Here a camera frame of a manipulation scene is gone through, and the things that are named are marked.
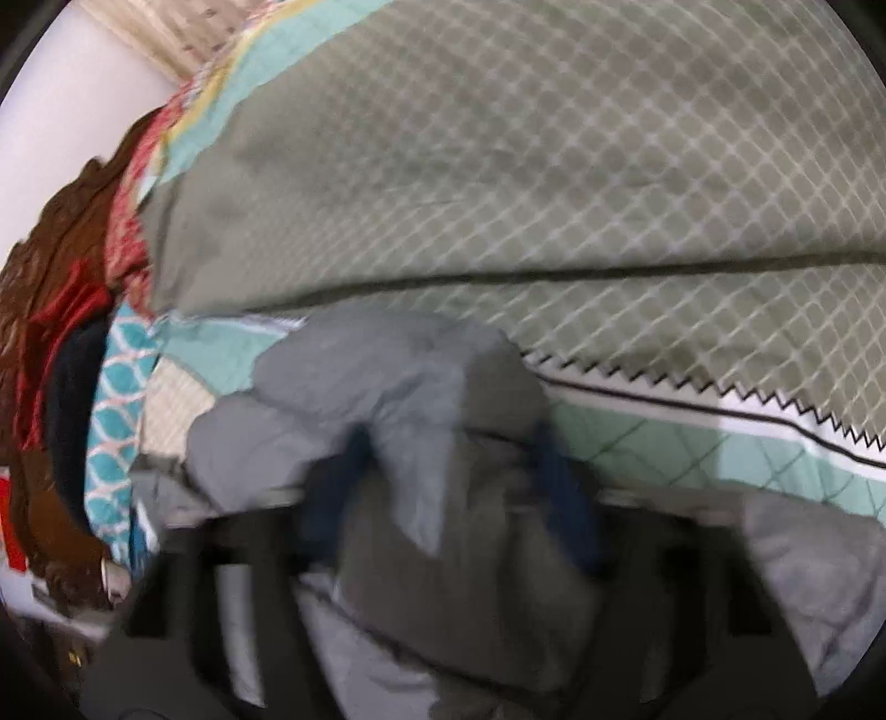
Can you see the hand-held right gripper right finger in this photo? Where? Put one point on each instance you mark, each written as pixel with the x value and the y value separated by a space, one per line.
pixel 564 505

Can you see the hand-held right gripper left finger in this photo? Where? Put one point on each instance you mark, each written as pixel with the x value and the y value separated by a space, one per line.
pixel 332 505

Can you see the grey garment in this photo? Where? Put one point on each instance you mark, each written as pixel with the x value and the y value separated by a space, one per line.
pixel 387 388

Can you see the olive and teal patterned quilt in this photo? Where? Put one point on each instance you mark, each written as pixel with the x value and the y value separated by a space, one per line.
pixel 484 173

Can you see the red patterned cloth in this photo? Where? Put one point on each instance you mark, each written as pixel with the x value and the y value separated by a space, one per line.
pixel 128 228

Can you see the brown cloth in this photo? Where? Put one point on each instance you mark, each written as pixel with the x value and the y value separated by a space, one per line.
pixel 62 235

